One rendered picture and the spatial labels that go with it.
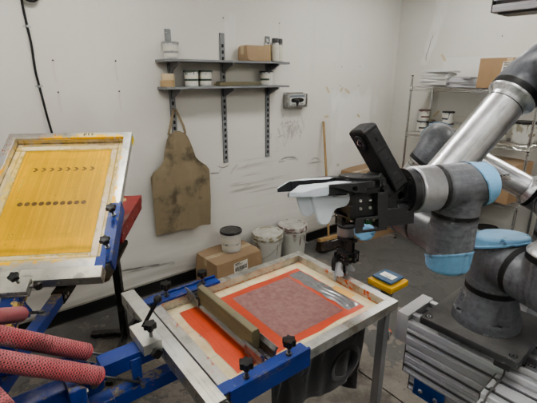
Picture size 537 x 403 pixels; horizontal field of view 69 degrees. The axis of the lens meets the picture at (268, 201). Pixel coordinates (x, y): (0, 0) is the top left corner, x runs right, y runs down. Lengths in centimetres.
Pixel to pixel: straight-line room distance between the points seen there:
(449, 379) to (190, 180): 268
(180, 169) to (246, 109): 84
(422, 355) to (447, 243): 54
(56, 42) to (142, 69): 59
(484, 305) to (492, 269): 10
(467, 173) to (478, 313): 46
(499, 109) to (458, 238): 29
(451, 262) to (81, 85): 277
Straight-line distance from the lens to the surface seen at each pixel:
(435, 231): 73
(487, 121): 88
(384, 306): 161
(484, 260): 102
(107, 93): 317
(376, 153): 60
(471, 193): 70
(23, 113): 307
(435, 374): 121
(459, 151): 85
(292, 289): 173
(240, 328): 136
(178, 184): 341
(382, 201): 60
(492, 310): 106
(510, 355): 104
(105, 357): 133
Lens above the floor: 183
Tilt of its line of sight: 18 degrees down
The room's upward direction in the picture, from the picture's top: straight up
